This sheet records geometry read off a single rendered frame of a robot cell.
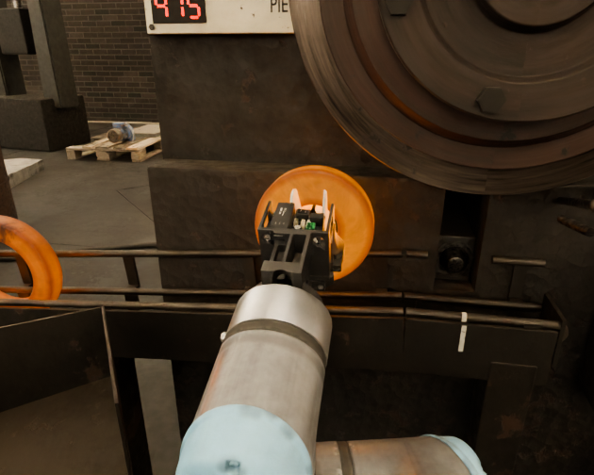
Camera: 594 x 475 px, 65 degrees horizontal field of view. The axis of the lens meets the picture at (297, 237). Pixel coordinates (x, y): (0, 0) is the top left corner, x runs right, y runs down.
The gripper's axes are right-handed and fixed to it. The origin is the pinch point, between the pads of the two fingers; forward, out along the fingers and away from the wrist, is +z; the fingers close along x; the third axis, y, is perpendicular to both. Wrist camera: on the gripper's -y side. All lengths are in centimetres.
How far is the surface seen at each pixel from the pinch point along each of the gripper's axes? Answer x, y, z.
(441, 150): -14.7, 9.2, 0.0
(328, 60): -1.6, 17.8, 4.3
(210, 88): 18.2, 9.7, 17.9
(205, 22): 17.5, 19.0, 18.1
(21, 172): 290, -148, 249
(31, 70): 521, -170, 585
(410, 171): -11.6, 5.9, 0.9
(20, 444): 32.6, -17.7, -26.4
